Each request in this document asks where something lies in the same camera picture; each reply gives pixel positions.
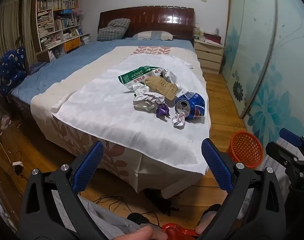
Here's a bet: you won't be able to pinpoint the black slipper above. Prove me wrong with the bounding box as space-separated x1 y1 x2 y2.
201 203 222 220

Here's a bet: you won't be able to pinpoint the white cable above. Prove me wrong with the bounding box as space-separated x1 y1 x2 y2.
0 129 14 165

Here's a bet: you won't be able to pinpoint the clothes on floor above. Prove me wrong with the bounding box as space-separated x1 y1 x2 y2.
0 114 13 131

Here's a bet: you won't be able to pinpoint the beige curtain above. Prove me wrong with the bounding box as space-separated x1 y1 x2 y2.
0 0 43 80

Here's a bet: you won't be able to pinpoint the blue and white pillow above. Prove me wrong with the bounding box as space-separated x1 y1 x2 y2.
132 31 174 41

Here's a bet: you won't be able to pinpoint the bed with blue sheet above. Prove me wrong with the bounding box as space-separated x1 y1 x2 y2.
8 6 211 198

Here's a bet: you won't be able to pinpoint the person's bare foot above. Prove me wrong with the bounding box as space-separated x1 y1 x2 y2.
195 211 219 236
112 225 167 240

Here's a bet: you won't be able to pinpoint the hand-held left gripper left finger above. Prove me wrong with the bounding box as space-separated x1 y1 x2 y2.
19 140 110 240

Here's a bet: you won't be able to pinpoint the green and white packet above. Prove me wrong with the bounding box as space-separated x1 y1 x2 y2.
118 66 162 90

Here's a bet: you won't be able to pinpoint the dark blue moon-print clothing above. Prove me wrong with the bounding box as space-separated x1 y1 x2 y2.
0 46 27 98

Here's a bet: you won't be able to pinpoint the person's grey pants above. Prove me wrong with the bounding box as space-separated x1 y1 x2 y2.
50 190 147 240

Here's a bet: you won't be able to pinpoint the white cloth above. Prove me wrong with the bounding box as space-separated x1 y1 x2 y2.
51 54 209 175

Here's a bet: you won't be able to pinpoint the rows of books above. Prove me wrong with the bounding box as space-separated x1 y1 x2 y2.
37 0 80 48

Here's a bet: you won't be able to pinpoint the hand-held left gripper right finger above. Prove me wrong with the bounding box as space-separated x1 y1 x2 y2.
196 138 291 240

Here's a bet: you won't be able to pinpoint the crushed blue can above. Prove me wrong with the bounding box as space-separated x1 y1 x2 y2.
175 92 205 120

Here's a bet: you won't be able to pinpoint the orange mesh basket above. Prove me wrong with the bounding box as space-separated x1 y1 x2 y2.
226 130 264 168

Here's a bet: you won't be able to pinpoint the brown cardboard piece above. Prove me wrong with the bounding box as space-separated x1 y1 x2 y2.
144 76 182 101

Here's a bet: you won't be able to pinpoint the flower-print sliding wardrobe doors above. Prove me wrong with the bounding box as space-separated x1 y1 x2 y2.
222 0 304 155

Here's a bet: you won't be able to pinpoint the pale wooden nightstand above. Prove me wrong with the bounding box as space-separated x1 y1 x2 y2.
194 40 225 75

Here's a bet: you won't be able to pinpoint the red slipper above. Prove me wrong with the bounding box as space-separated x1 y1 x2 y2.
161 222 200 238

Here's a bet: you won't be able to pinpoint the clear jars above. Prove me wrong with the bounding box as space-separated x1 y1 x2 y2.
193 24 205 40

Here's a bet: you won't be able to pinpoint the dark wooden headboard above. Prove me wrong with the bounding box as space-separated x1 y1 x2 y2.
99 6 194 40

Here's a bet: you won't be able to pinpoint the large white paper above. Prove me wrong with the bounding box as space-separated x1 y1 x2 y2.
133 84 166 112

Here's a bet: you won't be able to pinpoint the white bookshelf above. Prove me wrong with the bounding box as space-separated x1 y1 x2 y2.
32 0 83 55

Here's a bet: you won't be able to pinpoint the purple wrapper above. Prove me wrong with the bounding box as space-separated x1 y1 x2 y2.
156 103 170 117

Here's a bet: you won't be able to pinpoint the grey plaid pillow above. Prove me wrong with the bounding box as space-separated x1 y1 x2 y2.
97 18 131 41

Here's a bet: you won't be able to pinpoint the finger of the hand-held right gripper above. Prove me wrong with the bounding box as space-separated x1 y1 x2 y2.
266 141 304 171
280 128 304 147

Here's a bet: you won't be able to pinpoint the black cable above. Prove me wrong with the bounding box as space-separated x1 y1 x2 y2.
94 196 160 227

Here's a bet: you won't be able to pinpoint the red box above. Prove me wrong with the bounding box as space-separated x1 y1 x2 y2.
204 33 222 45

